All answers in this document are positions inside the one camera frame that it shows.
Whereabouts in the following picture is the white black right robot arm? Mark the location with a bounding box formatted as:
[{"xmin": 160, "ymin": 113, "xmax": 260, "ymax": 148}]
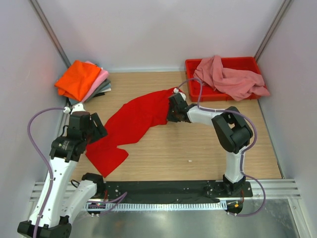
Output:
[{"xmin": 167, "ymin": 92, "xmax": 253, "ymax": 196}]

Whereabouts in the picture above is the teal folded t shirt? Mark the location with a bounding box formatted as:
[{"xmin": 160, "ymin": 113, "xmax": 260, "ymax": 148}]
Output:
[{"xmin": 69, "ymin": 84, "xmax": 111, "ymax": 105}]

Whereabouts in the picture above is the pink folded t shirt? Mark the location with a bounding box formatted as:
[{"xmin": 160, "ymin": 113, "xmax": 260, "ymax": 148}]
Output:
[{"xmin": 81, "ymin": 67, "xmax": 109, "ymax": 103}]

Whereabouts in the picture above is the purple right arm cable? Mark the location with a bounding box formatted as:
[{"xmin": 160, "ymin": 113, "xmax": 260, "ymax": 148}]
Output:
[{"xmin": 177, "ymin": 77, "xmax": 267, "ymax": 218}]

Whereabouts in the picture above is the left corner aluminium post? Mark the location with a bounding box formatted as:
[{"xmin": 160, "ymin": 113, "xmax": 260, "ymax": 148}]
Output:
[{"xmin": 29, "ymin": 0, "xmax": 71, "ymax": 68}]

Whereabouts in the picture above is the dusty pink crumpled t shirt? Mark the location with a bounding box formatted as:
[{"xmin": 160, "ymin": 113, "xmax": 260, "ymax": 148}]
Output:
[{"xmin": 193, "ymin": 55, "xmax": 270, "ymax": 101}]

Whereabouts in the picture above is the black folded t shirt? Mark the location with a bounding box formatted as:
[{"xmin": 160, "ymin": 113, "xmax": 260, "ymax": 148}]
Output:
[{"xmin": 93, "ymin": 91, "xmax": 106, "ymax": 98}]

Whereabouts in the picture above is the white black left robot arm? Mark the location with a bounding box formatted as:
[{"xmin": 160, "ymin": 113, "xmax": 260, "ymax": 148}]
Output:
[{"xmin": 17, "ymin": 103, "xmax": 107, "ymax": 238}]

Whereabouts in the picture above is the red plastic bin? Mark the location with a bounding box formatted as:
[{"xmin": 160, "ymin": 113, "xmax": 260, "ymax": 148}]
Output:
[{"xmin": 185, "ymin": 55, "xmax": 270, "ymax": 102}]

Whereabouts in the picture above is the red t shirt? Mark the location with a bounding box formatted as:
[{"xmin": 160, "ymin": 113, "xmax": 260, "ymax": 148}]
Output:
[{"xmin": 86, "ymin": 88, "xmax": 177, "ymax": 178}]

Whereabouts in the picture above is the aluminium frame rail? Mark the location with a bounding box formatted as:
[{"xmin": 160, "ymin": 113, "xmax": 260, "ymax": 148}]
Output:
[{"xmin": 29, "ymin": 178, "xmax": 302, "ymax": 203}]

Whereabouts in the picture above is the corner aluminium post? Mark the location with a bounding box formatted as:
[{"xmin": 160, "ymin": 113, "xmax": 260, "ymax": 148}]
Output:
[
  {"xmin": 254, "ymin": 0, "xmax": 294, "ymax": 62},
  {"xmin": 29, "ymin": 0, "xmax": 71, "ymax": 68}
]

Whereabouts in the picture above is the orange folded t shirt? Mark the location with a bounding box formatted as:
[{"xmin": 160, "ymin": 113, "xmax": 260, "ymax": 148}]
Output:
[{"xmin": 54, "ymin": 60, "xmax": 101, "ymax": 101}]

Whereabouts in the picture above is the right corner aluminium post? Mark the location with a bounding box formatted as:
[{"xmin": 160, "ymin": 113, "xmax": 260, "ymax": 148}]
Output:
[{"xmin": 254, "ymin": 0, "xmax": 294, "ymax": 62}]

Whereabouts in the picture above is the white slotted cable duct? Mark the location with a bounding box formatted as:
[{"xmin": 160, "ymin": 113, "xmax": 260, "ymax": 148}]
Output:
[{"xmin": 83, "ymin": 201, "xmax": 227, "ymax": 212}]

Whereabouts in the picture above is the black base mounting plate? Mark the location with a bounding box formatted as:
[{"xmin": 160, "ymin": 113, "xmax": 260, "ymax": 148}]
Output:
[{"xmin": 91, "ymin": 180, "xmax": 253, "ymax": 204}]

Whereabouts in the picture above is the grey folded t shirt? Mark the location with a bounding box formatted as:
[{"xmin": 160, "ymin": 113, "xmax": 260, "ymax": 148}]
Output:
[{"xmin": 84, "ymin": 79, "xmax": 111, "ymax": 102}]

